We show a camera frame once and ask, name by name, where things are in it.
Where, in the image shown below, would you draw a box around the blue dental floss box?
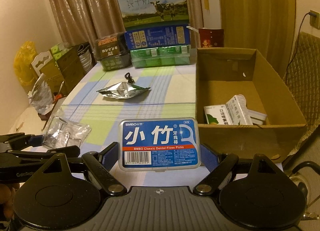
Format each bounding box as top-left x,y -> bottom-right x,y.
118,117 -> 201,171

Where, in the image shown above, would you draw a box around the black charger cable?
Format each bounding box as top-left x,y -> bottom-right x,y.
285,12 -> 317,79

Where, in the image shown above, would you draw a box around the green tissue packs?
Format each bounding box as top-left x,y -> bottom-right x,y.
50,43 -> 69,61

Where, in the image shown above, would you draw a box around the blue carton box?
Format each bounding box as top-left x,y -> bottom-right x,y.
124,25 -> 190,50

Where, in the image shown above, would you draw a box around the silver foil bag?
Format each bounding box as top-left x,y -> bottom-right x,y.
97,81 -> 150,99

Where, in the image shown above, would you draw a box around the open cardboard box pile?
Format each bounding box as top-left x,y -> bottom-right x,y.
31,42 -> 95,96

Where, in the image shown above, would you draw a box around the green drink carton pack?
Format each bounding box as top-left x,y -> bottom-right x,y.
130,45 -> 190,68

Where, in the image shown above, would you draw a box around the quilted chair cushion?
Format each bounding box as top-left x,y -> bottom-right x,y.
286,32 -> 319,155

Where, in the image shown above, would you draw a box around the white plastic case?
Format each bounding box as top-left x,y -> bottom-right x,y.
248,110 -> 267,125

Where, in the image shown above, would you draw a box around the white ointment box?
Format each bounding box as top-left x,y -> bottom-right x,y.
226,94 -> 253,125

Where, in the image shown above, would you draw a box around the dark Honglu food box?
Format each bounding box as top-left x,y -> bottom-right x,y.
94,32 -> 131,71

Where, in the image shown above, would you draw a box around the pure milk gift box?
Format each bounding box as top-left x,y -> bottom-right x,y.
118,0 -> 189,30

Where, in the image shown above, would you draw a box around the person left hand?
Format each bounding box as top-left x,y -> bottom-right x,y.
0,183 -> 20,220

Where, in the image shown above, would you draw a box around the yellow plastic bag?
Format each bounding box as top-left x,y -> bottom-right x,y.
13,41 -> 38,93

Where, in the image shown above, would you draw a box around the red gift bag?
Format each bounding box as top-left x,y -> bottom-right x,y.
199,28 -> 224,48

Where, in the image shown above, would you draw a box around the green white spray box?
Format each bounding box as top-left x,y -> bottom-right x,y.
204,105 -> 232,125

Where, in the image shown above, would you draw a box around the checked tablecloth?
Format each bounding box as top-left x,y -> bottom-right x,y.
24,48 -> 251,189

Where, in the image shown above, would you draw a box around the white printed plastic bag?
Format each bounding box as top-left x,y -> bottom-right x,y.
28,73 -> 54,115

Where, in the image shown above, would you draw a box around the brown cardboard box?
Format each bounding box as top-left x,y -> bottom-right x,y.
196,47 -> 306,163

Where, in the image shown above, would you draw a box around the open dark gift box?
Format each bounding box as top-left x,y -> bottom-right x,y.
38,97 -> 66,121

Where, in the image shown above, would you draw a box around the clear plastic blister packaging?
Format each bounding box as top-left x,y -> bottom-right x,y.
42,116 -> 92,149

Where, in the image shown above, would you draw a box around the wall power socket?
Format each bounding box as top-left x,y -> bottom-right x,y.
309,10 -> 320,29

